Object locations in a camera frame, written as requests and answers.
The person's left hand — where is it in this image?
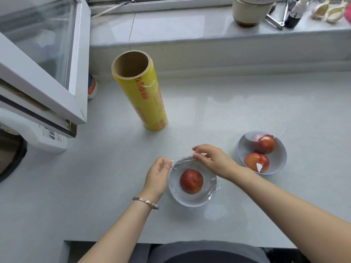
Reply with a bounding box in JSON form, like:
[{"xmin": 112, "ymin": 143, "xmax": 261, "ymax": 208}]
[{"xmin": 140, "ymin": 157, "xmax": 173, "ymax": 203}]

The person's right hand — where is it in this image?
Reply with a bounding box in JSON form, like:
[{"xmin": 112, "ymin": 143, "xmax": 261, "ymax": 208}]
[{"xmin": 192, "ymin": 144, "xmax": 242, "ymax": 182}]

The white bowl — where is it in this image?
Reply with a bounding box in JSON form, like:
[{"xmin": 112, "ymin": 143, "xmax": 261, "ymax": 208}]
[
  {"xmin": 235, "ymin": 130, "xmax": 288, "ymax": 177},
  {"xmin": 167, "ymin": 156, "xmax": 221, "ymax": 208},
  {"xmin": 166, "ymin": 153, "xmax": 222, "ymax": 209}
]

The clear cling film sheet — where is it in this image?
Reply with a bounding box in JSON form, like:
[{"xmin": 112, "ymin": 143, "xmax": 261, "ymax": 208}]
[{"xmin": 235, "ymin": 130, "xmax": 288, "ymax": 177}]

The yellow plastic wrap roll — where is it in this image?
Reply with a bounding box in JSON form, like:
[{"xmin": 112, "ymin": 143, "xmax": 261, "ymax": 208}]
[{"xmin": 111, "ymin": 50, "xmax": 168, "ymax": 132}]

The person's right forearm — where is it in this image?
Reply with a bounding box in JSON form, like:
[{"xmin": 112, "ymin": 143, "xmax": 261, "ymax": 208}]
[{"xmin": 231, "ymin": 167, "xmax": 351, "ymax": 263}]

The person's left forearm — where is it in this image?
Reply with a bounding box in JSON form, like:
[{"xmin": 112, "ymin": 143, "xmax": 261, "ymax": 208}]
[{"xmin": 78, "ymin": 199, "xmax": 158, "ymax": 263}]

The grey shirt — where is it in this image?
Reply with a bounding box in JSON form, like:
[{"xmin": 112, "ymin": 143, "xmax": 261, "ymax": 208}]
[{"xmin": 148, "ymin": 241, "xmax": 271, "ymax": 263}]

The white bottle blue orange label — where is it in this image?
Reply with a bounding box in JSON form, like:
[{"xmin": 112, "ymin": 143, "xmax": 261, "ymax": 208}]
[{"xmin": 87, "ymin": 71, "xmax": 99, "ymax": 100}]

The black speckled bag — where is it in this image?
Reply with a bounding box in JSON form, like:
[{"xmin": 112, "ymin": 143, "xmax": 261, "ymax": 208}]
[{"xmin": 263, "ymin": 247, "xmax": 310, "ymax": 263}]

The white appliance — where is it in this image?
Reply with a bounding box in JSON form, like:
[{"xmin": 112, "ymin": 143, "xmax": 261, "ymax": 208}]
[{"xmin": 0, "ymin": 106, "xmax": 68, "ymax": 154}]

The white open window sash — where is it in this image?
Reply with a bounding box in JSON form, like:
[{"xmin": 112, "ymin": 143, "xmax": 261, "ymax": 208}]
[{"xmin": 0, "ymin": 0, "xmax": 91, "ymax": 125}]

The black rounded object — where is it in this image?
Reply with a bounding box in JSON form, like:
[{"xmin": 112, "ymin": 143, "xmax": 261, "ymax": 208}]
[{"xmin": 0, "ymin": 128, "xmax": 28, "ymax": 183}]

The metal kitchen tool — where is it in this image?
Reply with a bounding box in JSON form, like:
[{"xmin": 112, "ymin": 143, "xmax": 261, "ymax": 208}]
[{"xmin": 264, "ymin": 0, "xmax": 290, "ymax": 30}]

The beige ceramic pot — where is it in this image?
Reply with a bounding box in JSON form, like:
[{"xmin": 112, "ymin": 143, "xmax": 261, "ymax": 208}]
[{"xmin": 231, "ymin": 0, "xmax": 279, "ymax": 27}]

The black spray bottle white cap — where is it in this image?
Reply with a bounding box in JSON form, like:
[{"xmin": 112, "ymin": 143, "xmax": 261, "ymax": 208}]
[{"xmin": 284, "ymin": 0, "xmax": 312, "ymax": 28}]

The garlic bulb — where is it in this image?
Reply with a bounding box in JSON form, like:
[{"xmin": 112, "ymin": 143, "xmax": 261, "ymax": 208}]
[
  {"xmin": 311, "ymin": 0, "xmax": 331, "ymax": 19},
  {"xmin": 325, "ymin": 1, "xmax": 348, "ymax": 24}
]

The silver link bracelet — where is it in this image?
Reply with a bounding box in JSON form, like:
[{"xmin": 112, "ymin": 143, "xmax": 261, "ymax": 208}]
[{"xmin": 132, "ymin": 197, "xmax": 159, "ymax": 210}]

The white fixed window frame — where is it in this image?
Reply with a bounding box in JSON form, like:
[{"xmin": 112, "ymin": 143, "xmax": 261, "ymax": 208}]
[{"xmin": 85, "ymin": 0, "xmax": 234, "ymax": 14}]

